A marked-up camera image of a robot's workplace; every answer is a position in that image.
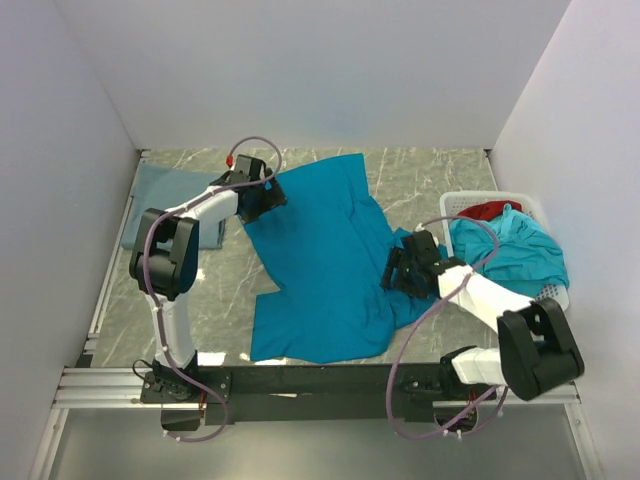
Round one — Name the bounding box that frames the bright blue t shirt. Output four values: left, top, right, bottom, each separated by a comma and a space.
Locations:
245, 153, 436, 364

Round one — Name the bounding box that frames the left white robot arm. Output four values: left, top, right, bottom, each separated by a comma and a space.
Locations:
129, 154, 287, 385

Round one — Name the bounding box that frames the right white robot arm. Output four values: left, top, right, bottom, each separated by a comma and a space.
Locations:
381, 230, 585, 401

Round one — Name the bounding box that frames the white plastic laundry basket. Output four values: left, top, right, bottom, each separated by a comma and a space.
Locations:
439, 190, 570, 311

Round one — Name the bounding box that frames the red t shirt in basket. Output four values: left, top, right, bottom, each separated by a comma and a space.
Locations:
457, 200, 522, 221

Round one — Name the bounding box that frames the folded grey-blue t shirt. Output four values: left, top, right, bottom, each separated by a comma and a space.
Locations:
120, 160, 226, 251

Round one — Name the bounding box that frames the teal t shirt in basket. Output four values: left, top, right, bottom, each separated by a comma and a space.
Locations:
449, 206, 570, 297

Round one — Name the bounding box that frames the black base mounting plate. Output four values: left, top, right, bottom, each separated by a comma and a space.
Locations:
140, 363, 489, 425

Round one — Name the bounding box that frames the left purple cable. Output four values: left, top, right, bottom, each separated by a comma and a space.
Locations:
130, 135, 284, 444

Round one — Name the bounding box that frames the aluminium rail frame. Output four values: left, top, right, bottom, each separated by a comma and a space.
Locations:
52, 149, 584, 411

